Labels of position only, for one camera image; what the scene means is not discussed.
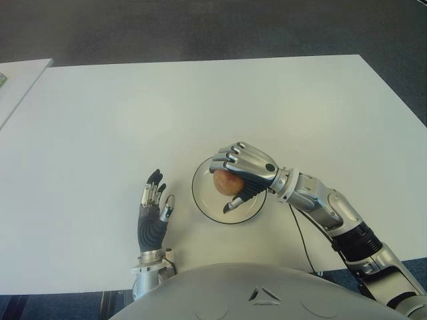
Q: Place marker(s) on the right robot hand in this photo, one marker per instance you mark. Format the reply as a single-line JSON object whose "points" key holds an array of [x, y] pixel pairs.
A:
{"points": [[257, 166]]}

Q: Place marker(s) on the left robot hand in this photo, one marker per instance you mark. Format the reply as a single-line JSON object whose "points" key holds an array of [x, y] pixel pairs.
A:
{"points": [[150, 230]]}

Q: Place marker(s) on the red-yellow apple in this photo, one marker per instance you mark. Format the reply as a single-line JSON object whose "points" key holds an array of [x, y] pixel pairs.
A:
{"points": [[227, 182]]}

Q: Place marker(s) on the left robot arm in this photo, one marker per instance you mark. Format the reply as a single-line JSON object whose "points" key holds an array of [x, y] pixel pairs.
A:
{"points": [[148, 273]]}

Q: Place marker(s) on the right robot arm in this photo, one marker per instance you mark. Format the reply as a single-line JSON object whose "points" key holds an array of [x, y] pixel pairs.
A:
{"points": [[343, 216]]}

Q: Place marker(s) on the white plate with black rim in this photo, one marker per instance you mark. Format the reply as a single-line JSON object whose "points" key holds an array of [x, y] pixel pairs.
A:
{"points": [[205, 196]]}

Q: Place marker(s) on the grey robot torso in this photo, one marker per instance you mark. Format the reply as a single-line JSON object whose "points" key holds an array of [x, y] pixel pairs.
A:
{"points": [[250, 293]]}

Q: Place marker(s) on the green item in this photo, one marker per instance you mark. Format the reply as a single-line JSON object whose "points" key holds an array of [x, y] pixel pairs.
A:
{"points": [[2, 81]]}

